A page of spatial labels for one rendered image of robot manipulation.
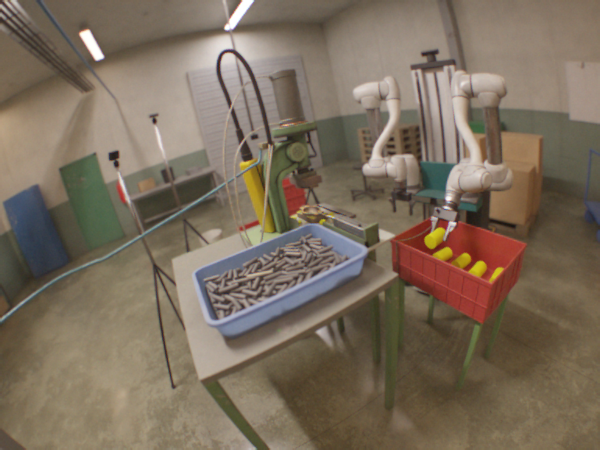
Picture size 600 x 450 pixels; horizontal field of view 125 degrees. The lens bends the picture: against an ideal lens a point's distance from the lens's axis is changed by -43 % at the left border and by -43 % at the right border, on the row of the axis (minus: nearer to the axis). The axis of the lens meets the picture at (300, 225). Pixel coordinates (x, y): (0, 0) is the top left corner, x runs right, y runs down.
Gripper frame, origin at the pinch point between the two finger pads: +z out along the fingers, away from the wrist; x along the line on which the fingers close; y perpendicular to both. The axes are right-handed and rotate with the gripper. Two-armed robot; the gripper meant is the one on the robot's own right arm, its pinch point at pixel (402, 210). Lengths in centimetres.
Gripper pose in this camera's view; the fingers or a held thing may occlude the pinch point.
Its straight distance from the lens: 191.9
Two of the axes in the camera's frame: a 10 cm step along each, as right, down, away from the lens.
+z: 2.0, 9.0, 3.8
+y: 7.5, -3.9, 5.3
